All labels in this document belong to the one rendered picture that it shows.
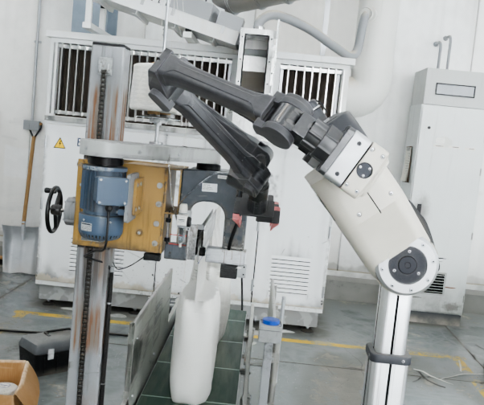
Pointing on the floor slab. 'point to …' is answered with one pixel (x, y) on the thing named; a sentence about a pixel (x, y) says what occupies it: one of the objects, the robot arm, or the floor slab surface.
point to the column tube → (93, 345)
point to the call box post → (265, 374)
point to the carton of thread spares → (19, 372)
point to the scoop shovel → (22, 235)
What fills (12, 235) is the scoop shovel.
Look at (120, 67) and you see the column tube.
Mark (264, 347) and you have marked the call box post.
